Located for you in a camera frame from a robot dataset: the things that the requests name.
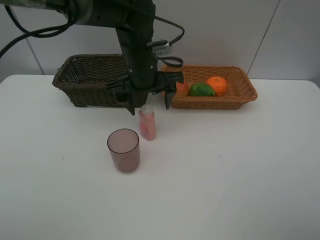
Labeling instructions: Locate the light brown wicker basket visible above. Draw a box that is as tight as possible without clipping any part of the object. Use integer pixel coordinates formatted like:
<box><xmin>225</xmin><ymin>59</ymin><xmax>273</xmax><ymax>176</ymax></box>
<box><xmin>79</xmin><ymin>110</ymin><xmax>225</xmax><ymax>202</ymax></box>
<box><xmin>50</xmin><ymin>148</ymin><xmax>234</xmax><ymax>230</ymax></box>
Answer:
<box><xmin>162</xmin><ymin>64</ymin><xmax>258</xmax><ymax>110</ymax></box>

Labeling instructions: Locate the translucent pink plastic cup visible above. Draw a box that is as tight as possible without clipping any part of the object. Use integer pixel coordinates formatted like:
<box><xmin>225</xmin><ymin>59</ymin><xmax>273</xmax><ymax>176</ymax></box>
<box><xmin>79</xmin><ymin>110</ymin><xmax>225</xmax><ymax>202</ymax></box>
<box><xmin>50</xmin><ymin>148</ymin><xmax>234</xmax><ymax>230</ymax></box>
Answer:
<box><xmin>106</xmin><ymin>128</ymin><xmax>141</xmax><ymax>173</ymax></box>

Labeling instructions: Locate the red orange peach fruit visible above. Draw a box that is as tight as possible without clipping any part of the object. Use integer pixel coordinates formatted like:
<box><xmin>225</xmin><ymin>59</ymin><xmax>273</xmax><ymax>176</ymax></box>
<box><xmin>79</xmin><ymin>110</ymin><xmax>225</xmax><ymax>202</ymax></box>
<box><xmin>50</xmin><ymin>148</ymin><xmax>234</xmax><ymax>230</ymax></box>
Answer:
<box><xmin>175</xmin><ymin>82</ymin><xmax>190</xmax><ymax>97</ymax></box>

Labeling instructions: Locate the pink bottle white cap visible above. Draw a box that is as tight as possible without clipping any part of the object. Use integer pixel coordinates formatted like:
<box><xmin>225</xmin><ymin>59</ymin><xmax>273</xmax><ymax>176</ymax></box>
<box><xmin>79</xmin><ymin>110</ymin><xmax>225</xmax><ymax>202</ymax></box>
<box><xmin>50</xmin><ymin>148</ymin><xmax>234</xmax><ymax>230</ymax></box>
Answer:
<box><xmin>138</xmin><ymin>104</ymin><xmax>156</xmax><ymax>141</ymax></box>

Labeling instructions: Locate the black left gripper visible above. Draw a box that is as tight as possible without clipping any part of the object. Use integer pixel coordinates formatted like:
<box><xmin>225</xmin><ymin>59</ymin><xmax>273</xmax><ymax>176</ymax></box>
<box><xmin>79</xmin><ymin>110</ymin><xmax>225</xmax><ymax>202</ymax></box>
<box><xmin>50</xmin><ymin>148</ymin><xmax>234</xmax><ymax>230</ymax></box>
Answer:
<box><xmin>105</xmin><ymin>71</ymin><xmax>184</xmax><ymax>116</ymax></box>

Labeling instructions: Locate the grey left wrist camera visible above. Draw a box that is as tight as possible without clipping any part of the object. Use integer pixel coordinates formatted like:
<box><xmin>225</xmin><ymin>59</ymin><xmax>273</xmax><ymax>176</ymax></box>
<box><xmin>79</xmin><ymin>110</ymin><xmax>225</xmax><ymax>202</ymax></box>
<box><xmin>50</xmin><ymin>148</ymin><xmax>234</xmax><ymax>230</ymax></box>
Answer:
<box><xmin>147</xmin><ymin>39</ymin><xmax>173</xmax><ymax>56</ymax></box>

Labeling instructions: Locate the dark brown wicker basket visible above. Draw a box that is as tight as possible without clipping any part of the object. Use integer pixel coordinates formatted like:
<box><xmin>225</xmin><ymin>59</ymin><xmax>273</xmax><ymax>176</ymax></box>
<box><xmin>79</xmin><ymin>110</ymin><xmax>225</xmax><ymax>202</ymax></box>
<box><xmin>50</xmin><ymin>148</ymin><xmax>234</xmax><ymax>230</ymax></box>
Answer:
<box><xmin>52</xmin><ymin>54</ymin><xmax>126</xmax><ymax>108</ymax></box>

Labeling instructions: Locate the green lime fruit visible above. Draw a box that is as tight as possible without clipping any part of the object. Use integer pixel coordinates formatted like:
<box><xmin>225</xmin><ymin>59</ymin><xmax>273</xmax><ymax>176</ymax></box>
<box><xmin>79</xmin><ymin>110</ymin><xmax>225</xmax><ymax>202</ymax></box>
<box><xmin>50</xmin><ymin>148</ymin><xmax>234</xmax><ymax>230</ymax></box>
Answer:
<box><xmin>188</xmin><ymin>83</ymin><xmax>216</xmax><ymax>97</ymax></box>

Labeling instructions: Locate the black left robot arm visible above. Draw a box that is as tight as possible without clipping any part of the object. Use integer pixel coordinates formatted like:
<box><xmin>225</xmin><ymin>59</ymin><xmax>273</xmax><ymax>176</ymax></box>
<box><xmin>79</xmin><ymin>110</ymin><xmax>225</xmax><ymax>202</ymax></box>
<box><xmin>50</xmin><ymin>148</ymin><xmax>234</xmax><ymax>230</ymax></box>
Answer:
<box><xmin>1</xmin><ymin>0</ymin><xmax>184</xmax><ymax>114</ymax></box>

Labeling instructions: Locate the orange tangerine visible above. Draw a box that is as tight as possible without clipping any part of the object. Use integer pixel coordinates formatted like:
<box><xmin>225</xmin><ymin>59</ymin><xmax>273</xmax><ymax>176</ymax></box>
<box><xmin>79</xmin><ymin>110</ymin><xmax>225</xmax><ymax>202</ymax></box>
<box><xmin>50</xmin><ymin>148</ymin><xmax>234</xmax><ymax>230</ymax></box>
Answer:
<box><xmin>205</xmin><ymin>76</ymin><xmax>228</xmax><ymax>97</ymax></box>

